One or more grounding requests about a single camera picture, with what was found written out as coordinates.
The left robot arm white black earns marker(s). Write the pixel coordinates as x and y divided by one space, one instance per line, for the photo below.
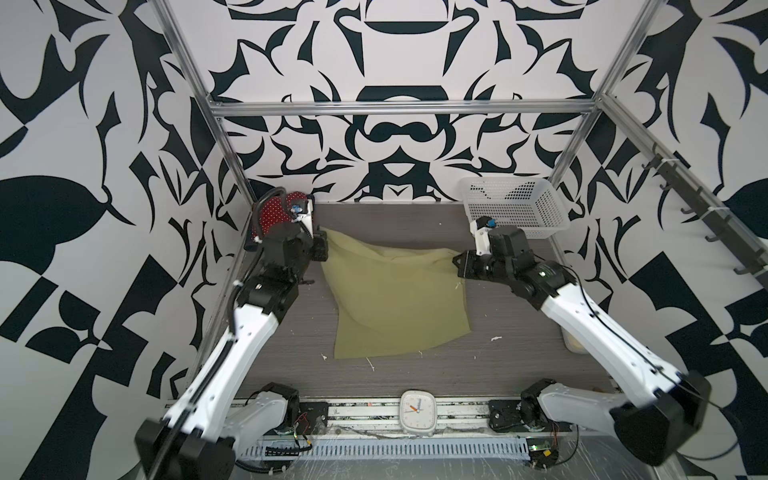
200 437

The grey wall hook rack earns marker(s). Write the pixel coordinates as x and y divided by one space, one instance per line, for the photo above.
702 204

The white plastic laundry basket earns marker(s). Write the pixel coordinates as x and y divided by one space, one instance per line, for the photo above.
529 203

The olive green skirt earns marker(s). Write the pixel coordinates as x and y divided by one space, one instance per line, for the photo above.
393 301

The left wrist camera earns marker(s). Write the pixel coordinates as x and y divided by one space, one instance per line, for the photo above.
301 210

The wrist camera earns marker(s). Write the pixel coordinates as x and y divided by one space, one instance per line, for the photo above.
480 229
301 210

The aluminium frame rail front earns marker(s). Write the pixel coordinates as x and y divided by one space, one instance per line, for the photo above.
394 418

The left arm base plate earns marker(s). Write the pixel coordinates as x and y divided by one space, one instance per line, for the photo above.
312 418

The red polka dot skirt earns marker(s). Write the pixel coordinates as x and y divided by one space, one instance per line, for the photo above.
274 209

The white slotted cable duct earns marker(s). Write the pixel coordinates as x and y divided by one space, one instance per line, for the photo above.
326 449

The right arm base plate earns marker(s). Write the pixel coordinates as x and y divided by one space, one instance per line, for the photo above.
509 415

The green circuit board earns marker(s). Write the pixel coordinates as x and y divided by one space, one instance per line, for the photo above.
543 455

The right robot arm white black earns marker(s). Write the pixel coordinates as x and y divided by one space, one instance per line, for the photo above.
657 409

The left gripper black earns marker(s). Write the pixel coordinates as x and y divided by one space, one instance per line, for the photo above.
320 245

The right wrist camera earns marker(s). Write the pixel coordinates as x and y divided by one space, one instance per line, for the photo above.
480 229

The white square clock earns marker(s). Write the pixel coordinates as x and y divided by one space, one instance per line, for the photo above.
418 413

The aluminium frame crossbar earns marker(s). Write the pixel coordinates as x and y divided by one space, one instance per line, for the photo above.
413 107

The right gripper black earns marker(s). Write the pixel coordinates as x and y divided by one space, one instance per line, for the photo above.
467 270

